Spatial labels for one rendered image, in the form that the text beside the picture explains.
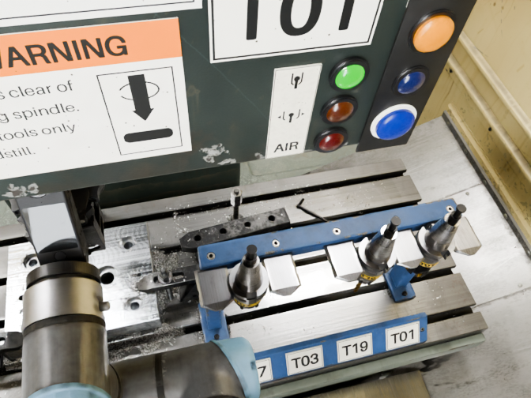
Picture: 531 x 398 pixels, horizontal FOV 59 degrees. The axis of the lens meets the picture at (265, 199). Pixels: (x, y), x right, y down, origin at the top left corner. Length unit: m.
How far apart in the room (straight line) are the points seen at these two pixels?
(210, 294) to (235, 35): 0.53
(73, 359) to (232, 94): 0.28
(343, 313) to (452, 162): 0.65
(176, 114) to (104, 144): 0.05
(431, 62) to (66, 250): 0.38
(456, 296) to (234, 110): 0.96
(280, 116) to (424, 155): 1.24
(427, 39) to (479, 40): 1.16
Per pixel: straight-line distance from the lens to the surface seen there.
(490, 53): 1.43
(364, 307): 1.12
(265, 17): 0.27
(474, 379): 1.33
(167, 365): 0.55
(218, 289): 0.75
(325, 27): 0.28
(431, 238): 0.83
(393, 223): 0.71
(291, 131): 0.34
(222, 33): 0.27
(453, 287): 1.21
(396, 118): 0.36
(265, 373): 1.00
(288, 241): 0.78
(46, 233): 0.51
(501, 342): 1.35
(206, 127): 0.32
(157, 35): 0.26
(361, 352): 1.05
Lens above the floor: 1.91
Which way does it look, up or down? 56 degrees down
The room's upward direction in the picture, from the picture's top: 7 degrees clockwise
